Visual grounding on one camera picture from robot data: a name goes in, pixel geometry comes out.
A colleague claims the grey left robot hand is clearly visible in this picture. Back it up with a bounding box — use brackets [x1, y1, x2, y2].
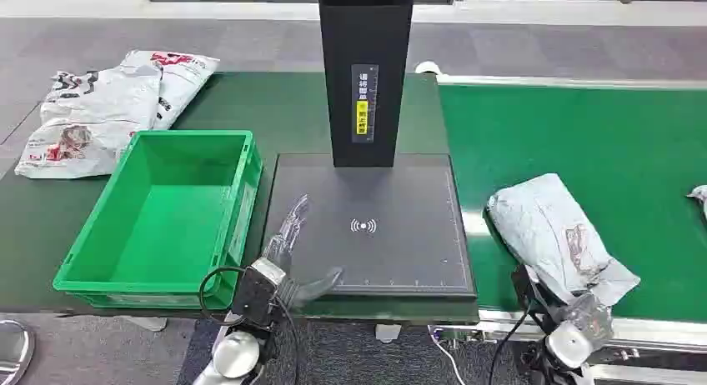
[263, 193, 345, 310]

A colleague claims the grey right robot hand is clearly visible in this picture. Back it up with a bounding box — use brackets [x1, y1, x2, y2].
[552, 291, 615, 351]

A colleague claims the grey parcel bag brown print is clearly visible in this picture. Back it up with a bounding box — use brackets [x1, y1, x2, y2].
[485, 172, 642, 318]

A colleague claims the black scanner stand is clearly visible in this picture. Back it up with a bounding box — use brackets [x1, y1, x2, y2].
[263, 0, 479, 301]

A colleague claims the green plastic crate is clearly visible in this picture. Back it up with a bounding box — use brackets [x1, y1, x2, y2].
[52, 129, 263, 311]

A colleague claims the white table foot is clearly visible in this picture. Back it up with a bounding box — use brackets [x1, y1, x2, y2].
[375, 323, 403, 344]
[122, 316, 168, 333]

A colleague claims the black and yellow label sticker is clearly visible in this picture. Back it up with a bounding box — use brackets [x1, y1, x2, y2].
[351, 63, 380, 144]

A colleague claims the small white parcel bag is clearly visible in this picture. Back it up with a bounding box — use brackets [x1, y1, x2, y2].
[686, 184, 707, 221]

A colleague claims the green conveyor belt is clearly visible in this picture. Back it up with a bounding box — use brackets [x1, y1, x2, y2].
[438, 82, 707, 324]

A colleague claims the white parcel bag red print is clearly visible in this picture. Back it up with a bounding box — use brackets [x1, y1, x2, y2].
[120, 50, 221, 132]

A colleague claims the white parcel bag black print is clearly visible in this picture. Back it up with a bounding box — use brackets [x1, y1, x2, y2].
[14, 64, 164, 180]

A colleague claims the shiny silver round object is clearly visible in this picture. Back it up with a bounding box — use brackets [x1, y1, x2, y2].
[0, 318, 35, 385]

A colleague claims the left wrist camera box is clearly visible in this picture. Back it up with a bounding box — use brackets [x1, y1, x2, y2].
[232, 257, 288, 328]

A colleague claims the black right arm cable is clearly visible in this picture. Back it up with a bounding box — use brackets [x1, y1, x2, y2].
[489, 305, 531, 385]

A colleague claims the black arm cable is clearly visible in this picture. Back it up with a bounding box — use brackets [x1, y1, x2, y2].
[489, 305, 531, 385]
[198, 265, 302, 385]

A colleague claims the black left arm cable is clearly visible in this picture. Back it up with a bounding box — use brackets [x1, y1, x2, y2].
[198, 265, 302, 385]

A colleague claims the thin white cable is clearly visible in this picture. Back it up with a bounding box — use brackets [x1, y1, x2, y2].
[428, 326, 468, 385]

